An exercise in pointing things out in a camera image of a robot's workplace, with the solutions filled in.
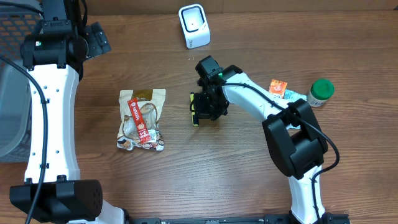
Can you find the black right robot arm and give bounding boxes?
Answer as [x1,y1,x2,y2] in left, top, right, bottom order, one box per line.
[190,56,328,223]

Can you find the white barcode scanner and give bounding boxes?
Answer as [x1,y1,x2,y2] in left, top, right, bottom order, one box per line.
[178,4,211,49]

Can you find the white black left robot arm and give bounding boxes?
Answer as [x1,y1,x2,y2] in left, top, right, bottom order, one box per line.
[9,0,130,223]

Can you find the orange snack box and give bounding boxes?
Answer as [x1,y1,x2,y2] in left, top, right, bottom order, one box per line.
[269,79,287,98]

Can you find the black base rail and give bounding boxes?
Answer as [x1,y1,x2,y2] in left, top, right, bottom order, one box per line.
[127,213,351,224]

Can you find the beige PanTree snack pouch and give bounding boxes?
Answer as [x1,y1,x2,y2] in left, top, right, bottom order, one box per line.
[116,89,166,151]

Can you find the green lid jar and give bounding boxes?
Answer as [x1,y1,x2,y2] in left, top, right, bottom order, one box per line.
[307,79,335,107]

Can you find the red Nescafe coffee stick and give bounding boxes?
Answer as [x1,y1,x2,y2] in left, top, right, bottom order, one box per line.
[127,98,151,144]

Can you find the teal tissue pack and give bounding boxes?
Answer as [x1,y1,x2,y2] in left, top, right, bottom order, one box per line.
[283,89,308,130]

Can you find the grey plastic mesh basket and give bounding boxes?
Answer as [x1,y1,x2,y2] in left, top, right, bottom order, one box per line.
[1,6,41,163]

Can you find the yellow black marker pen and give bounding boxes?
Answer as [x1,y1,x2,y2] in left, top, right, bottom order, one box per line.
[190,92,199,126]

